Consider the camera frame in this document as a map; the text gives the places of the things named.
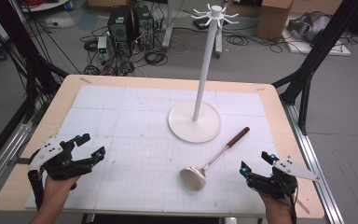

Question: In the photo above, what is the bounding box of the tangle of black floor cables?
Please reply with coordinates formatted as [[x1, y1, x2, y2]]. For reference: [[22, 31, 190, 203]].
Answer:
[[79, 18, 170, 77]]

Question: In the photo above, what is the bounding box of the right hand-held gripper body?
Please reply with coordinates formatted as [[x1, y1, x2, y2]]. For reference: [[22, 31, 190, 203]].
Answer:
[[247, 156, 321, 200]]

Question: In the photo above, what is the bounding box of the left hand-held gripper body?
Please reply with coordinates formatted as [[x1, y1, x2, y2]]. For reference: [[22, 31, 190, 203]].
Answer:
[[27, 136, 93, 181]]

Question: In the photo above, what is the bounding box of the small power supply unit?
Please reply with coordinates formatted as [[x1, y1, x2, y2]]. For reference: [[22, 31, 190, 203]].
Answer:
[[97, 35, 108, 62]]

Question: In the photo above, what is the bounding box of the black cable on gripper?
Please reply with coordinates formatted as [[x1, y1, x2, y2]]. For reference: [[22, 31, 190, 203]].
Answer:
[[283, 181, 300, 224]]

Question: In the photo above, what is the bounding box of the white gridded mat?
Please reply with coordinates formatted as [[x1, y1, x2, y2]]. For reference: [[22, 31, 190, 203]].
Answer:
[[24, 84, 282, 215]]

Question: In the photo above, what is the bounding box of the cardboard box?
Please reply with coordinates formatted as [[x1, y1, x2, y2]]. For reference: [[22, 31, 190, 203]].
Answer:
[[255, 0, 294, 41]]

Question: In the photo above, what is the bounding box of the grey metal stand post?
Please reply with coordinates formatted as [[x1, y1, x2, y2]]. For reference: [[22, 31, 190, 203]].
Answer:
[[161, 0, 174, 49]]

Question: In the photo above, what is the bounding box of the white hook stand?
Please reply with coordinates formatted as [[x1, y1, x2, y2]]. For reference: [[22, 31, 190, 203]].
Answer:
[[167, 3, 240, 145]]

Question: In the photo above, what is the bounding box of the black metal frame stand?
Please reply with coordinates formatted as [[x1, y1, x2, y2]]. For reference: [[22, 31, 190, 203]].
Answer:
[[271, 0, 358, 135], [0, 0, 70, 178]]

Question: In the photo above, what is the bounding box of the person's left hand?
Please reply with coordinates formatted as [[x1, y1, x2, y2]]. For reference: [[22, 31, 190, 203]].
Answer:
[[44, 174, 81, 210]]

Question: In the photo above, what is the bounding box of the metal ladle with brown handle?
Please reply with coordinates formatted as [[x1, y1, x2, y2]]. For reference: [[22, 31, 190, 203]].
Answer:
[[179, 126, 251, 192]]

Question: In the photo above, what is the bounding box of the black computer tower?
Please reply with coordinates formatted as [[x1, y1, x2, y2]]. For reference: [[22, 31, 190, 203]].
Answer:
[[106, 5, 132, 58], [132, 4, 155, 51]]

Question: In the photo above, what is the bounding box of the person's right hand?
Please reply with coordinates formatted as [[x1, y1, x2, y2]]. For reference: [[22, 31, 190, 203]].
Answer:
[[257, 189, 295, 218]]

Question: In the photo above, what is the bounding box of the grey bag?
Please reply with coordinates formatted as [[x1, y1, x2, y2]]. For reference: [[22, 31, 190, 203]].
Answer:
[[287, 10, 332, 43]]

